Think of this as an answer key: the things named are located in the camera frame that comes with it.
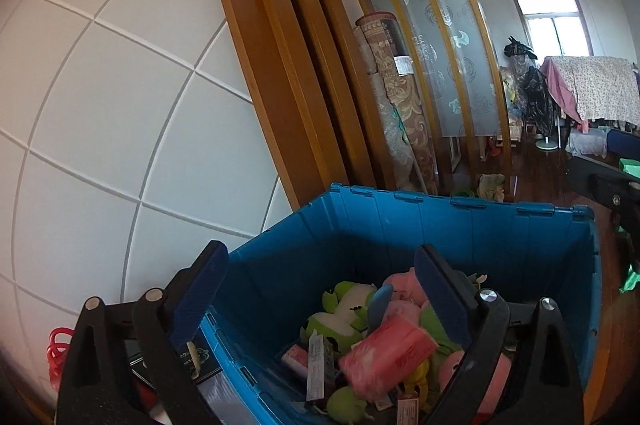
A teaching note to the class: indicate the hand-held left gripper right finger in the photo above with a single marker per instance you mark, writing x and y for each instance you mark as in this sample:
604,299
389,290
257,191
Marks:
442,300

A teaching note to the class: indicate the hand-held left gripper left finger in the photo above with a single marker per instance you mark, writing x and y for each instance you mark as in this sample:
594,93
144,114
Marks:
197,300

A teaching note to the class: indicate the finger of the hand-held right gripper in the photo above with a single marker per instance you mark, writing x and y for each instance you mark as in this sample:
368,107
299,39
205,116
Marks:
605,190

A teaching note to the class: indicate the pink tissue packet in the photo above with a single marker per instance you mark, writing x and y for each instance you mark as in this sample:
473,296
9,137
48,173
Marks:
385,350

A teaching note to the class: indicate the bright green cloth item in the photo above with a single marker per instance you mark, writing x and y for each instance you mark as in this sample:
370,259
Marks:
631,282

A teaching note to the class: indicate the blue plastic crate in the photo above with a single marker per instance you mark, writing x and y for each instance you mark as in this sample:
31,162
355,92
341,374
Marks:
360,235

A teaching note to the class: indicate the olive green plush toy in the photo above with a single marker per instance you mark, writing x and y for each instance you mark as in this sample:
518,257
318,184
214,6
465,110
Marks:
432,325

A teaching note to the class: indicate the light pink plush toy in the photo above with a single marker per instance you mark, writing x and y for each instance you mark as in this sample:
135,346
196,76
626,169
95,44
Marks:
405,285

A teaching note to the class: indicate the dark blue cushion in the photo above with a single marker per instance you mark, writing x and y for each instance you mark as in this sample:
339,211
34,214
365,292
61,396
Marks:
622,145

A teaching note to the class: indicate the white lace cloth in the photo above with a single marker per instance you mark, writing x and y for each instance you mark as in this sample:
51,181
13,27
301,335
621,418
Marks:
585,142

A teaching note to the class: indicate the pink pig plush toy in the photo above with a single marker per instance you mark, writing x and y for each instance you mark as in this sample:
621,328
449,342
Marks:
452,365

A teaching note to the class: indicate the white floor stand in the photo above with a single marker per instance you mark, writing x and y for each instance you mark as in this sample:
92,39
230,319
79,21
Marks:
547,145

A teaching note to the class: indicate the yellow plush toy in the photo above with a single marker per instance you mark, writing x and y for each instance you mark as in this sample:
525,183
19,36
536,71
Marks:
417,380

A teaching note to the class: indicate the green frog plush toy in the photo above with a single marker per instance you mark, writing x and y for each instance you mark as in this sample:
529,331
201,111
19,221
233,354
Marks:
340,305

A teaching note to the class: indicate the floral blanket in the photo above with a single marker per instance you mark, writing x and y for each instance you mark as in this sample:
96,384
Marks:
600,85

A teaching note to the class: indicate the pink cloth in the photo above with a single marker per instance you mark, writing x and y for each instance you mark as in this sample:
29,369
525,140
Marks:
560,95

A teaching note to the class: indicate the black hanging garment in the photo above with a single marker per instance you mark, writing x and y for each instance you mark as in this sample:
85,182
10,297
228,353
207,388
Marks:
537,100

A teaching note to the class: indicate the pink and white small box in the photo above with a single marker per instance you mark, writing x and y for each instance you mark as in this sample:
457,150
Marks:
295,360

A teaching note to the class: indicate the cream cloth bundle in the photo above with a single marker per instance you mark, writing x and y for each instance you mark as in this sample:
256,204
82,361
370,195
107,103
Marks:
490,186

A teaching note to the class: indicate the white hang tag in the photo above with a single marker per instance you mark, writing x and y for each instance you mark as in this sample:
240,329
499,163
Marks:
316,365

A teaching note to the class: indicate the small green plush toy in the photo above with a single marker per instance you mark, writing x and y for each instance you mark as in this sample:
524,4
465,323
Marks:
350,405

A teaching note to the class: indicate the red bear-shaped suitcase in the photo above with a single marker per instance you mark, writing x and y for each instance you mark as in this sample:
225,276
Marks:
55,355

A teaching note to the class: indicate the window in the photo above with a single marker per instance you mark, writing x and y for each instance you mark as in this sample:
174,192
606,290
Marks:
555,30

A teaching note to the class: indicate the grey patterned rolled carpet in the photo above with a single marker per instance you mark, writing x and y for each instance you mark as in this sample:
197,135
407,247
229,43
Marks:
387,125

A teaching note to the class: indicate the brown patterned rolled carpet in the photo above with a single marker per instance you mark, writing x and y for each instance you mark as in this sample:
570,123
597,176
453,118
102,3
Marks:
405,105

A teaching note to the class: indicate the wooden frosted glass partition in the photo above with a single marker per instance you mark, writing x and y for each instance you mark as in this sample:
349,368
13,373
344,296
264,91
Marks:
450,55

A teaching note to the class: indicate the wooden wall frame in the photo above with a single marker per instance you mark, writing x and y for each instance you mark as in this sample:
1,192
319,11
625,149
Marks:
280,55

